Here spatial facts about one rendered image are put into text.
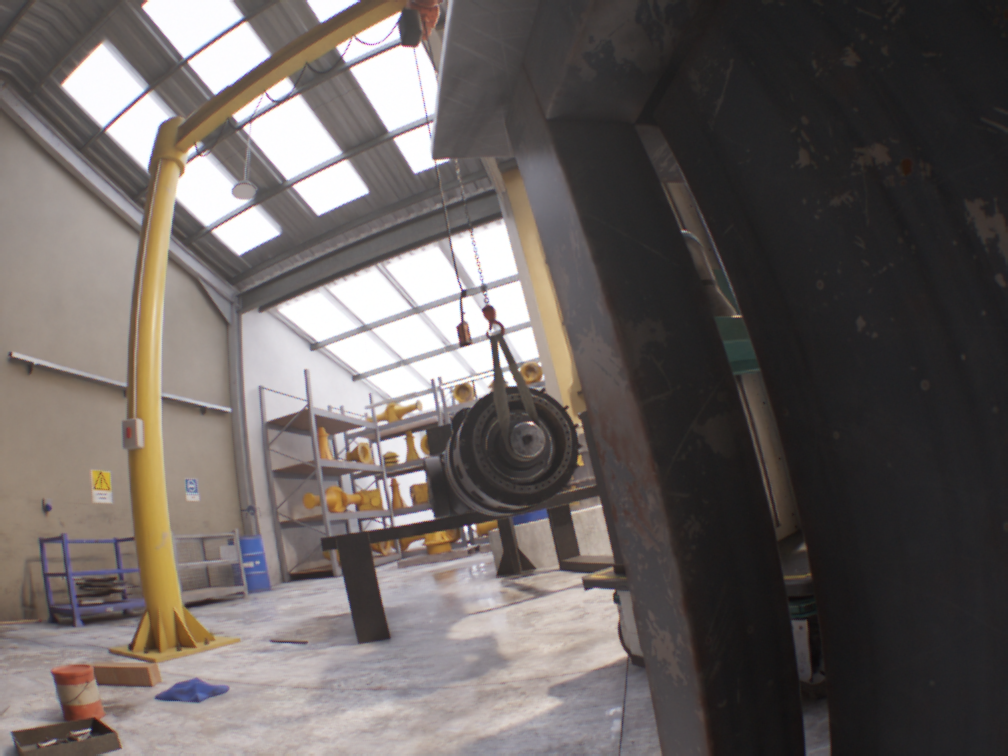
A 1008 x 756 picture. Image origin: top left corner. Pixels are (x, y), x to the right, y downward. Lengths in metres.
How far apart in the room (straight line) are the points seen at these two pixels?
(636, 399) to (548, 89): 0.18
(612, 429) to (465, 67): 0.24
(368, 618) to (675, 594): 2.70
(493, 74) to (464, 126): 0.05
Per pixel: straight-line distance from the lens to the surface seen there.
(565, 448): 2.06
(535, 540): 4.72
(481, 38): 0.33
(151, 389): 3.76
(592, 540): 4.65
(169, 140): 4.94
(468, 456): 2.03
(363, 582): 2.86
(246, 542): 7.93
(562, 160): 0.28
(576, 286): 0.27
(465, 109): 0.36
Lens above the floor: 0.59
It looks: 15 degrees up
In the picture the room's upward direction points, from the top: 13 degrees counter-clockwise
